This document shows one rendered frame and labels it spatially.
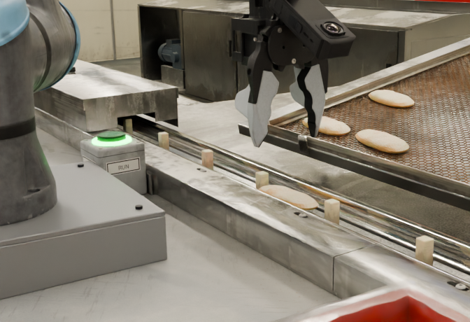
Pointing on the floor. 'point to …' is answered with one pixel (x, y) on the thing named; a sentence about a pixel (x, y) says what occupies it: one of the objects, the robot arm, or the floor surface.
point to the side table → (172, 278)
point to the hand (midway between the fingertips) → (289, 134)
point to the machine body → (186, 102)
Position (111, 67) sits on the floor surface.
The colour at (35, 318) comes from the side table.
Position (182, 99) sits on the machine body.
